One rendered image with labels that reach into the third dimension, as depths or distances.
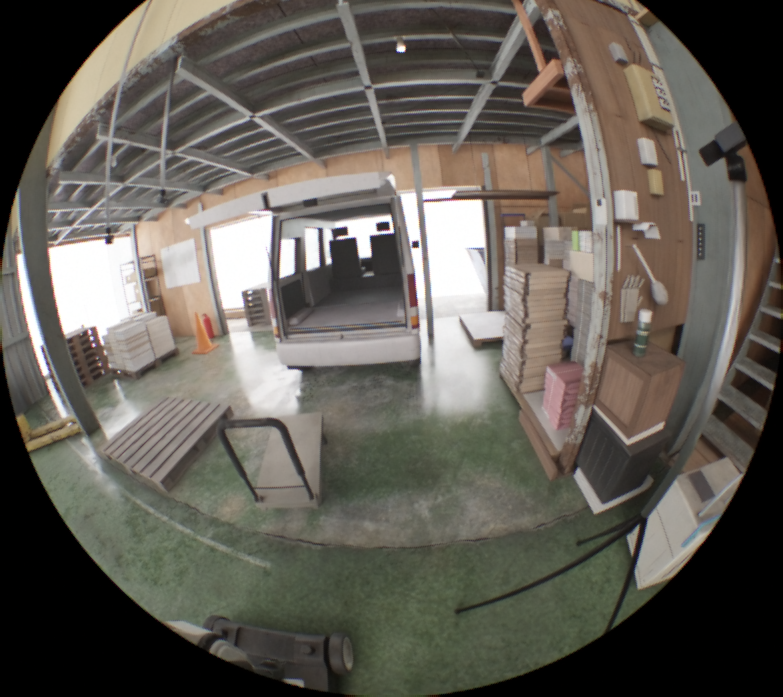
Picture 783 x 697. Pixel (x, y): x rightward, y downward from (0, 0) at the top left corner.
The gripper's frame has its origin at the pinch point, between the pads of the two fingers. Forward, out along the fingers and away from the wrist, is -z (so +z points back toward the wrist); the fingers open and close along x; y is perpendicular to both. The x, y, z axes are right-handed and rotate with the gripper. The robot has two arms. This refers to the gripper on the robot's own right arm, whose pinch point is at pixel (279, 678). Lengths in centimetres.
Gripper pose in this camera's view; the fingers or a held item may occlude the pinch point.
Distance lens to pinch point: 91.3
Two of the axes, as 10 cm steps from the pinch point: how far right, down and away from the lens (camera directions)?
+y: -9.9, 1.3, -0.9
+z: -0.8, -9.0, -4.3
